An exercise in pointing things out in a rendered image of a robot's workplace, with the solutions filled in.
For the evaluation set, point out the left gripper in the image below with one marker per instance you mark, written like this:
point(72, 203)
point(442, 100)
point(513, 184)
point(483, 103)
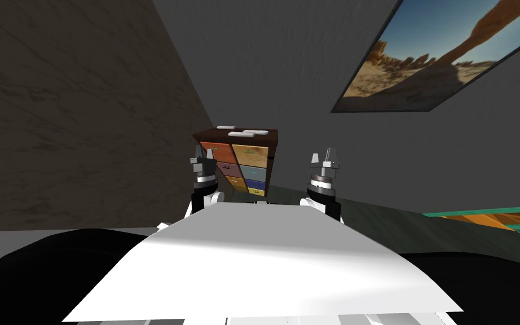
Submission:
point(203, 165)

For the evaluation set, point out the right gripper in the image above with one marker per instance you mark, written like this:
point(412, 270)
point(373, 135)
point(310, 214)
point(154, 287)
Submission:
point(325, 169)

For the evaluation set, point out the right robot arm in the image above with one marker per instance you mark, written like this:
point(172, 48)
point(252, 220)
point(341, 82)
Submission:
point(321, 194)

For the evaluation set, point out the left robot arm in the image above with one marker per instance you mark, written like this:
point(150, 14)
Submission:
point(203, 194)

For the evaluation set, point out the brown chest with coloured drawers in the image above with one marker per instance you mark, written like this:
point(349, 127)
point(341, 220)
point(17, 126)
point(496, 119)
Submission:
point(246, 155)

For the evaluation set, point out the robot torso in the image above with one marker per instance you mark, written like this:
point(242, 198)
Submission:
point(260, 262)

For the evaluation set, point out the framed desert landscape picture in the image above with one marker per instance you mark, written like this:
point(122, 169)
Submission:
point(436, 49)

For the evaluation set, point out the orange and green rug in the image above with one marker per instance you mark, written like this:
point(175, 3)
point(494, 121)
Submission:
point(499, 220)

